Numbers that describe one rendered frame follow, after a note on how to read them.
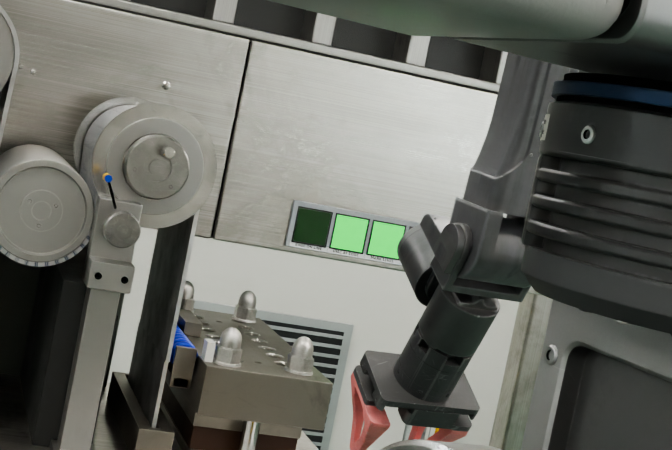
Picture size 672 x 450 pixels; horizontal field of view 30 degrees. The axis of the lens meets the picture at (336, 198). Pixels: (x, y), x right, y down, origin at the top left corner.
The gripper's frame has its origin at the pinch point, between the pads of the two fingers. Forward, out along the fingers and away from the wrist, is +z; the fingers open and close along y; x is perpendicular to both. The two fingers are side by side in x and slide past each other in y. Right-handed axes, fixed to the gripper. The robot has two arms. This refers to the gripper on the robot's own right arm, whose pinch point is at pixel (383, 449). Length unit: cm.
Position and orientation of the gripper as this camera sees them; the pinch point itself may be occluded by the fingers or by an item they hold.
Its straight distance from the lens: 121.3
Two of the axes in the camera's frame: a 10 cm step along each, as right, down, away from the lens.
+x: 2.4, 5.9, -7.7
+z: -3.7, 7.9, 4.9
